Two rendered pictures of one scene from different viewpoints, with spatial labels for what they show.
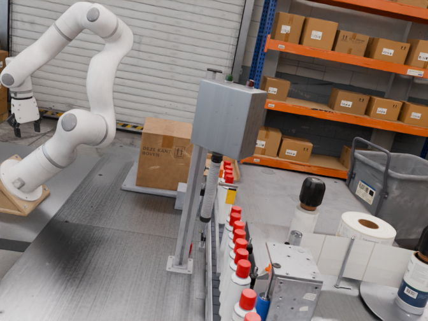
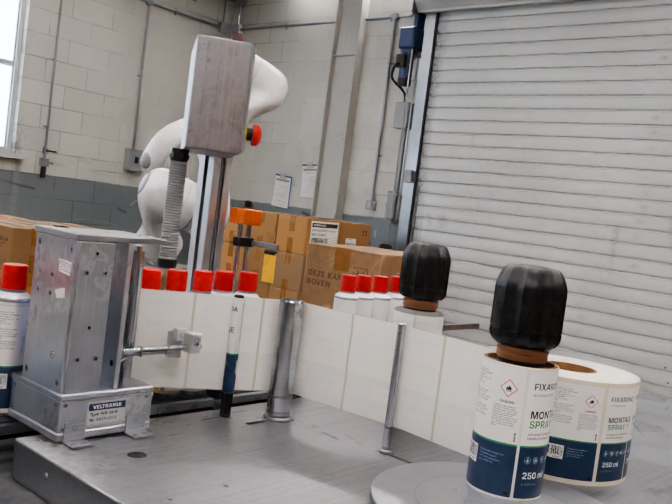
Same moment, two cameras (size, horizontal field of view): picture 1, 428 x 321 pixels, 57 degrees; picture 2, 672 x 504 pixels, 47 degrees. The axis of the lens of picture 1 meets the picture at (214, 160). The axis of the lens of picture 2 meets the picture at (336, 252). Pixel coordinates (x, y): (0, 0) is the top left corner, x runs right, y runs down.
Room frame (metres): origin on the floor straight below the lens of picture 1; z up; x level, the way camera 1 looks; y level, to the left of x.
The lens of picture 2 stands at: (0.29, -1.18, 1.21)
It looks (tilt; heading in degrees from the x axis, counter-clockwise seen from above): 3 degrees down; 45
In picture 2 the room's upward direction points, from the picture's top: 7 degrees clockwise
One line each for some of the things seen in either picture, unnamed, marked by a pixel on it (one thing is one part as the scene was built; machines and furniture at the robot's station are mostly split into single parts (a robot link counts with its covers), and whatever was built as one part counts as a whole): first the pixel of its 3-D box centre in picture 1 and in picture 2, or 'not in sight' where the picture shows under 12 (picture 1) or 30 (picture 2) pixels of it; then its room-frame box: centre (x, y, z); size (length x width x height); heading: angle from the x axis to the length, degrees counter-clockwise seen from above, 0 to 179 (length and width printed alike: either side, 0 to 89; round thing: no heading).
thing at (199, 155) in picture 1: (195, 175); (209, 219); (1.16, 0.05, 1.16); 0.04 x 0.04 x 0.67; 4
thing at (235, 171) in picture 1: (216, 165); not in sight; (2.21, -0.02, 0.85); 0.30 x 0.26 x 0.04; 4
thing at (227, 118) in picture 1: (228, 118); (216, 100); (1.10, -0.02, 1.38); 0.17 x 0.10 x 0.19; 59
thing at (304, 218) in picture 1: (305, 216); (416, 330); (1.31, -0.37, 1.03); 0.09 x 0.09 x 0.30
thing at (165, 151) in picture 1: (165, 152); (369, 298); (1.86, 0.25, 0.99); 0.30 x 0.24 x 0.27; 9
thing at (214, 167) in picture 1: (211, 188); (173, 208); (1.04, -0.01, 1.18); 0.04 x 0.04 x 0.21
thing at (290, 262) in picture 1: (292, 260); (101, 234); (0.80, -0.22, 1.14); 0.14 x 0.11 x 0.01; 4
